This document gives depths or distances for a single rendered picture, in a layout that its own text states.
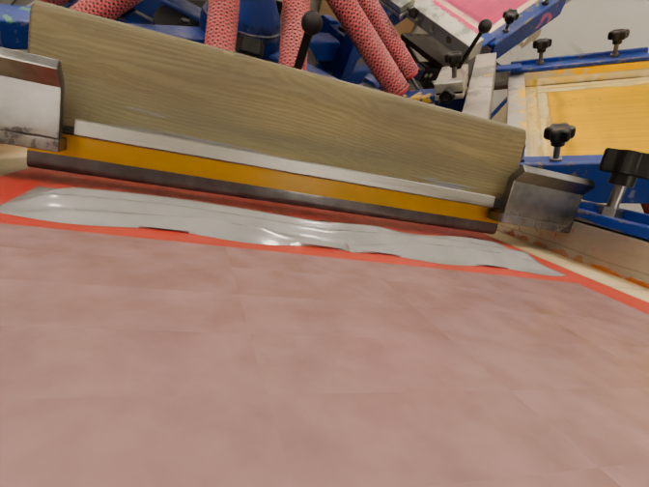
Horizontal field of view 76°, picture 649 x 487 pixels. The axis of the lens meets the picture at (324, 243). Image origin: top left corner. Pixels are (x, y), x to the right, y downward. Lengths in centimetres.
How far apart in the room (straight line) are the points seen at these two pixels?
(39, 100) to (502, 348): 28
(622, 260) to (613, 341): 20
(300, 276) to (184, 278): 5
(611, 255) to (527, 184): 9
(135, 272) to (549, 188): 35
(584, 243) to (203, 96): 35
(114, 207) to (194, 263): 8
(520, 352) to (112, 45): 28
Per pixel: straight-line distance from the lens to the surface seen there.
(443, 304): 20
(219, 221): 24
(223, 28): 76
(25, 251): 19
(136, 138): 30
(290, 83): 32
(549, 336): 20
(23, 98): 31
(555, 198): 44
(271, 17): 107
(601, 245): 44
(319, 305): 16
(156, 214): 25
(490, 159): 40
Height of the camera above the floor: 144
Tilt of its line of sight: 43 degrees down
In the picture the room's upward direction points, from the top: 27 degrees clockwise
